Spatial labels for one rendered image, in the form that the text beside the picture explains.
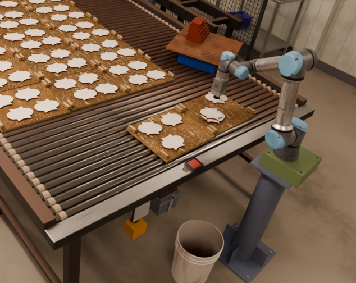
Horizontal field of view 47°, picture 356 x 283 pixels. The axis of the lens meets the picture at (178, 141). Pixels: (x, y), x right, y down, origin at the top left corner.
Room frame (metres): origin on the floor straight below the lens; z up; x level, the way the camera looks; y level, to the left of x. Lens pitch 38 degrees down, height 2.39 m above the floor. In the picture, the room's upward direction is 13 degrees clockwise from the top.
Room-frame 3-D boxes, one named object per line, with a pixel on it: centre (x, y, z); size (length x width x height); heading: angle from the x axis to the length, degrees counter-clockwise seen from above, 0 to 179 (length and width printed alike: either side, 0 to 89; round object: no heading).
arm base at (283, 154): (1.95, -0.63, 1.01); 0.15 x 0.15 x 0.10
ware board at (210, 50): (3.02, -0.05, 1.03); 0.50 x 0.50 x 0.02; 79
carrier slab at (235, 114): (2.28, -0.20, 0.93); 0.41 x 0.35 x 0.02; 143
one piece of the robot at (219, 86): (2.21, -0.16, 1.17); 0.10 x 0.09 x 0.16; 62
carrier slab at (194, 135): (1.94, 0.05, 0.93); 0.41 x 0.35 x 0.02; 143
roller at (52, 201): (1.96, -0.09, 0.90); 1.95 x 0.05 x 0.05; 140
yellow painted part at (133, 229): (1.41, 0.12, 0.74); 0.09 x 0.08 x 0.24; 140
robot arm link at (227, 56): (2.20, -0.17, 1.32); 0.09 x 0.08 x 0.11; 47
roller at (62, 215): (1.89, -0.17, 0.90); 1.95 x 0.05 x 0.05; 140
